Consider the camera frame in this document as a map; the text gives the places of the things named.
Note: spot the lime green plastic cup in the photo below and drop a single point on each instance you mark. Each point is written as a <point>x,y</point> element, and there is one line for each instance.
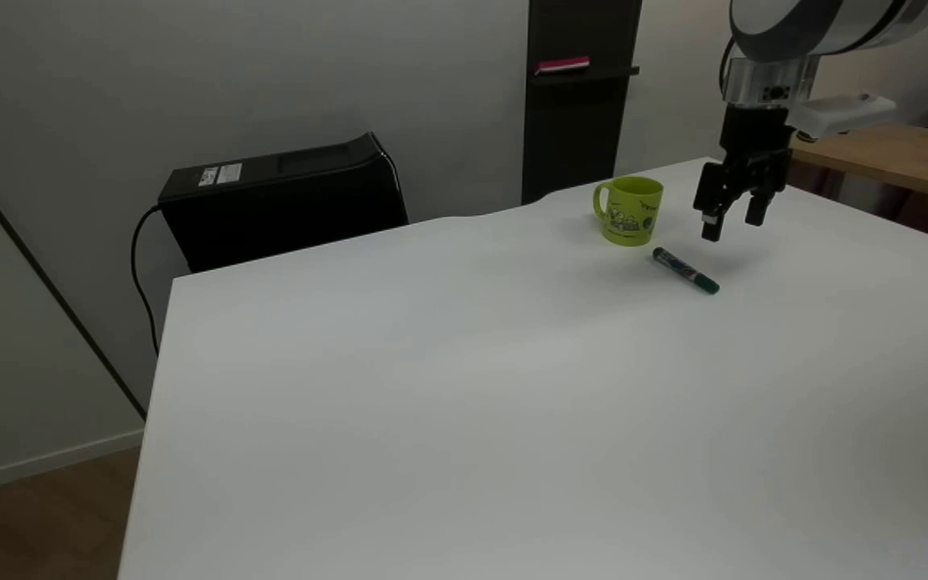
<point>631,210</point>

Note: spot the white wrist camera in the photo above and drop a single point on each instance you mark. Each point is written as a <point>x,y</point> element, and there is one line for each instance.
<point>845,115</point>

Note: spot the large black box white label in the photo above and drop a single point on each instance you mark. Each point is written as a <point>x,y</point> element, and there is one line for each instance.
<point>283,204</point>

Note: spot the pink label strip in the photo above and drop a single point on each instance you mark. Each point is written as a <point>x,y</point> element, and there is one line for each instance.
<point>562,67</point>

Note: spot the light wooden table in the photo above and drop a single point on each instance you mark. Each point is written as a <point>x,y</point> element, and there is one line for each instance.
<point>903,163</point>

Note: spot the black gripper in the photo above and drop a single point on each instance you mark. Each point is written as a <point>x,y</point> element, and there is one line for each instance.
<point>756,141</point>

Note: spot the thin black diagonal rod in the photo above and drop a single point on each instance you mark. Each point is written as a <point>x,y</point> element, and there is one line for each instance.
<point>46,280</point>

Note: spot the tall dark cabinet panel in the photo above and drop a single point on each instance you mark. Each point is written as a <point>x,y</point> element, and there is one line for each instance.
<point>577,129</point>

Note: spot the green marker pen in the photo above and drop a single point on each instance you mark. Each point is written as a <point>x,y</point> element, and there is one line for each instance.
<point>684,271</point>

